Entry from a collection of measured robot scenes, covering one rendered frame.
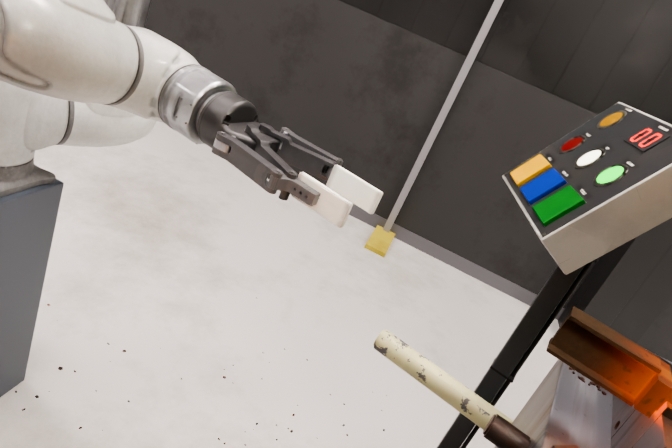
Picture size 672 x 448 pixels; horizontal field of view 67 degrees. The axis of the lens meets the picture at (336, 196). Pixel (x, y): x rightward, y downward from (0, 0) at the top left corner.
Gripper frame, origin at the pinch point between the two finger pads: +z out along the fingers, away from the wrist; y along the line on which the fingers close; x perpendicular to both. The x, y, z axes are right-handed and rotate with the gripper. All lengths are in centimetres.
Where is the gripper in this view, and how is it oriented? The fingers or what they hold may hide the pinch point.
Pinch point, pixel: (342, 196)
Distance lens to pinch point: 57.5
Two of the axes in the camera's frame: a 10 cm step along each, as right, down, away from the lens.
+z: 7.8, 5.0, -3.6
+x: 3.7, -8.5, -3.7
